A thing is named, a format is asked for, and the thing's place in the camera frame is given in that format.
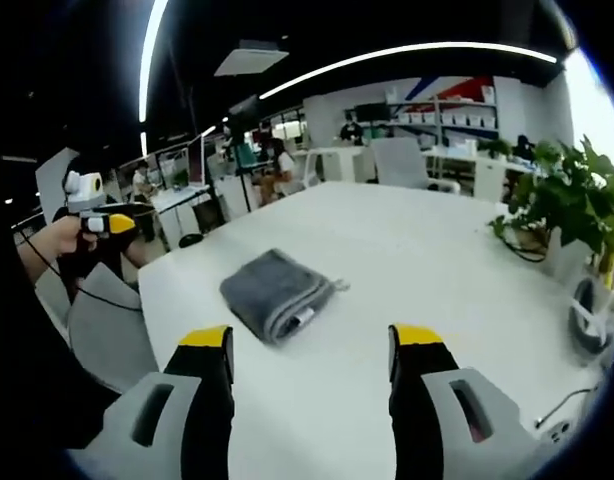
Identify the shelf with white boxes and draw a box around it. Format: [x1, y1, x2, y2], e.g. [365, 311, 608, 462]
[385, 85, 501, 147]

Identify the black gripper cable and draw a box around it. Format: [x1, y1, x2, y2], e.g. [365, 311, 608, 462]
[11, 219, 144, 314]

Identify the white office chair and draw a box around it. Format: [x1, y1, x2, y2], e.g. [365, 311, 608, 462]
[370, 136, 462, 195]

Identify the green potted plant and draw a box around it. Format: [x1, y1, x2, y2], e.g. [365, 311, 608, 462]
[488, 133, 614, 292]

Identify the long ceiling light strip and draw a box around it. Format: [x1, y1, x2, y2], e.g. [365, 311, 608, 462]
[137, 0, 171, 124]
[258, 41, 559, 102]

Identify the person's left hand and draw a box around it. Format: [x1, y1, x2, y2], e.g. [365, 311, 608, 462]
[49, 218, 101, 258]

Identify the black tripod with camera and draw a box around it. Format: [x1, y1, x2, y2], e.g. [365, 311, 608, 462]
[222, 93, 262, 217]

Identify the white ceiling panel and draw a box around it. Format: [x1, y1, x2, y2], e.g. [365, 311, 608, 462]
[213, 39, 291, 79]

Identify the black monitor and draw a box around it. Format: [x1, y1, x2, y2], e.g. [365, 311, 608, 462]
[353, 102, 391, 124]

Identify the grey cable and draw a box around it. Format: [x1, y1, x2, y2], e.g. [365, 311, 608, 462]
[533, 383, 601, 431]

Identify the grey chair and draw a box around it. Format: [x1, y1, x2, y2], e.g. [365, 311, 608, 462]
[65, 261, 161, 396]

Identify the grey towel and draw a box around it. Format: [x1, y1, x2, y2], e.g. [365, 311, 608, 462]
[219, 247, 350, 347]

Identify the small white desk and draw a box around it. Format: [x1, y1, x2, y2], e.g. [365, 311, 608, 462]
[150, 183, 212, 252]

